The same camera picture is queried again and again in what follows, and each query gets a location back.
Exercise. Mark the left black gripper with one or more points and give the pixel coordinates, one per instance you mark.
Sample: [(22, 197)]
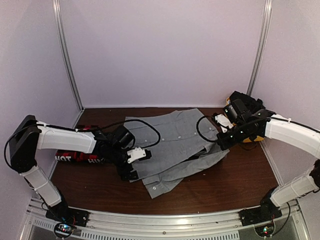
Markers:
[(129, 175)]

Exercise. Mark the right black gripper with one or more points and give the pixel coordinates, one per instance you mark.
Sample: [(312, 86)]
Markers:
[(222, 142)]

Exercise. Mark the red black plaid shirt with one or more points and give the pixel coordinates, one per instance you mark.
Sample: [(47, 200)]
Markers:
[(77, 157)]

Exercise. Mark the grey long sleeve shirt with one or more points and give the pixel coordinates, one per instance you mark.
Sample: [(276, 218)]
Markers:
[(178, 152)]

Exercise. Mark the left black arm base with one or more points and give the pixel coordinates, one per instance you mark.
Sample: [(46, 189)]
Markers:
[(67, 219)]

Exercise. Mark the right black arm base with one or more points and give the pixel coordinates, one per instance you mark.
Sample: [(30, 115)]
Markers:
[(262, 217)]

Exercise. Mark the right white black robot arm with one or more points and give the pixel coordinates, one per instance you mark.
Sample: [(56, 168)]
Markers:
[(238, 123)]

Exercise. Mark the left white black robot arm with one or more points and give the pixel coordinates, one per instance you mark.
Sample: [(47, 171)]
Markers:
[(32, 135)]

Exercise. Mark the black clothes in basket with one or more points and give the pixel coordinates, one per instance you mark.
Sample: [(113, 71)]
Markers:
[(253, 105)]

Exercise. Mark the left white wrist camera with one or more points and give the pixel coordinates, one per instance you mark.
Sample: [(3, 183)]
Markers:
[(138, 153)]

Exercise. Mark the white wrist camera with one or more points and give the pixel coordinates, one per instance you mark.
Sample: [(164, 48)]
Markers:
[(222, 121), (138, 153)]

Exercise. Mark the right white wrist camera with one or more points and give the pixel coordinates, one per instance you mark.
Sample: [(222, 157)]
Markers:
[(222, 121)]

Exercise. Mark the front aluminium rail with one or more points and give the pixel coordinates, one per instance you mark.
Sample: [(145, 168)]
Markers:
[(223, 225)]

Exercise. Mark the right aluminium frame post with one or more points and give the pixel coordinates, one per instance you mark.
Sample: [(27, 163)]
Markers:
[(264, 31)]

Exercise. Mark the aluminium frame post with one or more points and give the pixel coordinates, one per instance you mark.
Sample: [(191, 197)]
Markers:
[(264, 31), (65, 53)]

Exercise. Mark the left aluminium frame post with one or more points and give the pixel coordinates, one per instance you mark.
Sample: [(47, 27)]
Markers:
[(65, 53)]

